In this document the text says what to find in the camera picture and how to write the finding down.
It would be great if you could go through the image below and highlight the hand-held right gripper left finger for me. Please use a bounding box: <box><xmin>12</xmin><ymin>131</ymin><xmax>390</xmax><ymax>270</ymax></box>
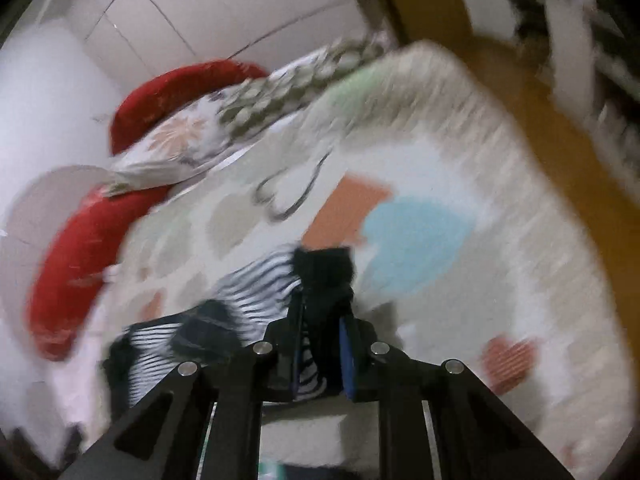
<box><xmin>59</xmin><ymin>287</ymin><xmax>307</xmax><ymax>480</ymax></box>

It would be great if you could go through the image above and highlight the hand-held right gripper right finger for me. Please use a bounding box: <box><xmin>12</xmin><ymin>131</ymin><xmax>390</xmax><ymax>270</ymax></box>
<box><xmin>338</xmin><ymin>295</ymin><xmax>576</xmax><ymax>480</ymax></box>

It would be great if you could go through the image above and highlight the black white striped sock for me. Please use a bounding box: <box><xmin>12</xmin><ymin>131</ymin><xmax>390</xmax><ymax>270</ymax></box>
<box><xmin>102</xmin><ymin>246</ymin><xmax>358</xmax><ymax>411</ymax></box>

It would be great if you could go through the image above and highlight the patterned bed sheet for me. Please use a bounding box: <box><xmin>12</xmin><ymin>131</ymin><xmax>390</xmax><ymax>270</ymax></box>
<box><xmin>50</xmin><ymin>40</ymin><xmax>632</xmax><ymax>480</ymax></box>

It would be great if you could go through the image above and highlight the red pillow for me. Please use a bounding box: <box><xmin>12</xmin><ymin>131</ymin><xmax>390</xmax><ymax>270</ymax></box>
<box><xmin>27</xmin><ymin>184</ymin><xmax>173</xmax><ymax>362</ymax></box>
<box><xmin>109</xmin><ymin>60</ymin><xmax>271</xmax><ymax>157</ymax></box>

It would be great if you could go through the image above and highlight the floral white pillow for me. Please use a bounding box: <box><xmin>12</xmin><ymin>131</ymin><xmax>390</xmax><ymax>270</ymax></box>
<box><xmin>109</xmin><ymin>87</ymin><xmax>261</xmax><ymax>192</ymax></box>

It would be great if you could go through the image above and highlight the green patterned blanket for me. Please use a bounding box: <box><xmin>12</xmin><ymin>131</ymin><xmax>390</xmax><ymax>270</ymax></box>
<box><xmin>216</xmin><ymin>35</ymin><xmax>393</xmax><ymax>142</ymax></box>

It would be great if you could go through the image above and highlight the white wardrobe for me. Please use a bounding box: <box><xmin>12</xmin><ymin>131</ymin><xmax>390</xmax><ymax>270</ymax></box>
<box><xmin>50</xmin><ymin>0</ymin><xmax>373</xmax><ymax>78</ymax></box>

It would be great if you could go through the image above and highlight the black white patterned cloth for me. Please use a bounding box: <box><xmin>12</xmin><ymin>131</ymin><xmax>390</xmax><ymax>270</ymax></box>
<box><xmin>492</xmin><ymin>0</ymin><xmax>640</xmax><ymax>196</ymax></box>

